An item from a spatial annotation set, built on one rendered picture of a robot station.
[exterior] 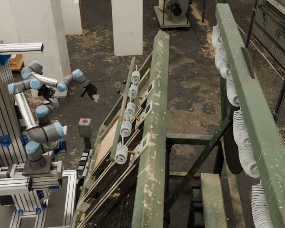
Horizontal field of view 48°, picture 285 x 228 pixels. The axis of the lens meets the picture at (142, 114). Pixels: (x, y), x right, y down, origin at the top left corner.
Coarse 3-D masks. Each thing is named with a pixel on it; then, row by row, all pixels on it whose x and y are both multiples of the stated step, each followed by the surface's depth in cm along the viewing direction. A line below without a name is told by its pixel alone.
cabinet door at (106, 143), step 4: (116, 124) 299; (112, 128) 305; (108, 132) 314; (112, 132) 299; (108, 136) 307; (112, 136) 291; (104, 140) 313; (108, 140) 298; (112, 140) 283; (100, 144) 320; (104, 144) 304; (108, 144) 290; (112, 144) 274; (100, 148) 311; (104, 148) 296; (108, 148) 281; (100, 152) 304; (104, 152) 286; (100, 156) 296; (96, 160) 302; (96, 164) 294
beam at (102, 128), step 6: (102, 126) 341; (102, 132) 334; (96, 138) 338; (96, 144) 322; (96, 150) 312; (96, 156) 307; (90, 168) 293; (84, 180) 293; (84, 192) 271; (78, 210) 258; (78, 216) 253; (72, 222) 257; (78, 222) 250
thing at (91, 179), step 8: (152, 88) 206; (136, 96) 217; (144, 96) 215; (144, 104) 218; (128, 136) 235; (104, 160) 253; (96, 168) 261; (104, 168) 258; (88, 176) 274; (96, 176) 265; (88, 184) 272
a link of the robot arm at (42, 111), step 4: (40, 108) 305; (44, 108) 305; (48, 108) 309; (36, 112) 302; (40, 112) 301; (44, 112) 302; (48, 112) 308; (40, 116) 303; (44, 116) 304; (48, 116) 309; (40, 120) 306; (44, 120) 306; (48, 120) 310
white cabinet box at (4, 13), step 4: (0, 0) 599; (4, 0) 600; (8, 0) 600; (0, 4) 603; (4, 4) 603; (8, 4) 604; (0, 8) 607; (4, 8) 608; (8, 8) 609; (0, 12) 612; (4, 12) 612; (8, 12) 613; (0, 16) 616; (4, 16) 617; (8, 16) 618; (0, 20) 621; (4, 20) 622; (8, 20) 623; (12, 20) 623
